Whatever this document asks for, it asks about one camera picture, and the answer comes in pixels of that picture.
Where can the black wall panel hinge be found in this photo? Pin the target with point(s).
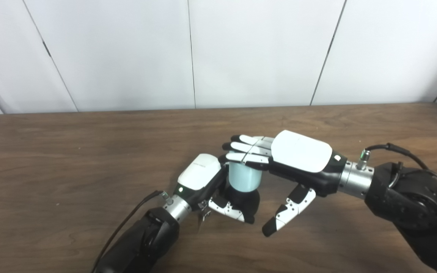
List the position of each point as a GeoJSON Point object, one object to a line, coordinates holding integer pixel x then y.
{"type": "Point", "coordinates": [46, 49]}

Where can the black funnel-shaped nozzle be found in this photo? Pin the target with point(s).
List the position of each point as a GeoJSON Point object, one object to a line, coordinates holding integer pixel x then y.
{"type": "Point", "coordinates": [247, 199]}

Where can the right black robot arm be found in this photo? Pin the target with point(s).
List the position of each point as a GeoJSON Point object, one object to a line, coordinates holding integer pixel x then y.
{"type": "Point", "coordinates": [404, 197]}

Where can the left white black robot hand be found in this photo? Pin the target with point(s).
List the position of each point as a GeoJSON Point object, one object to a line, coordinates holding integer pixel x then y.
{"type": "Point", "coordinates": [199, 172]}

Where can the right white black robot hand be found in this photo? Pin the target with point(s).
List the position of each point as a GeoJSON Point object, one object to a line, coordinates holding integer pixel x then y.
{"type": "Point", "coordinates": [302, 153]}

